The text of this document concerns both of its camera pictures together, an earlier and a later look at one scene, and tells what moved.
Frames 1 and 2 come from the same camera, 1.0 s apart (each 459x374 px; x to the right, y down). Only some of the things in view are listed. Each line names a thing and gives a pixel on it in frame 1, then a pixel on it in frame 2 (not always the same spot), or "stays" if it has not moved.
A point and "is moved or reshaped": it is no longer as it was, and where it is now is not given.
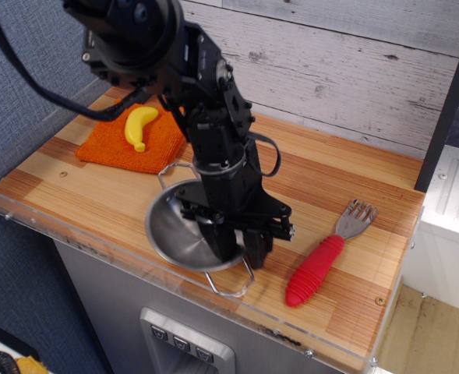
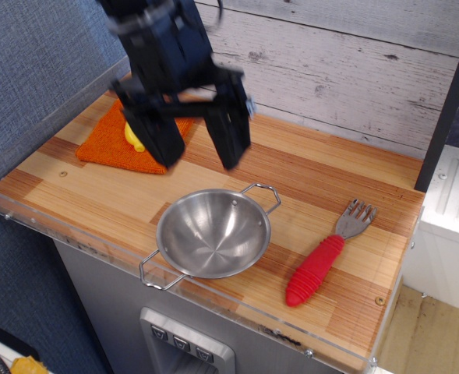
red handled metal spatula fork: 349,224 stays
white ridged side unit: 443,264 stays
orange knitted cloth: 106,143 stays
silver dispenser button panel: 174,347 stays
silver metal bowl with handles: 175,233 is moved or reshaped
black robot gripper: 232,192 to 173,74
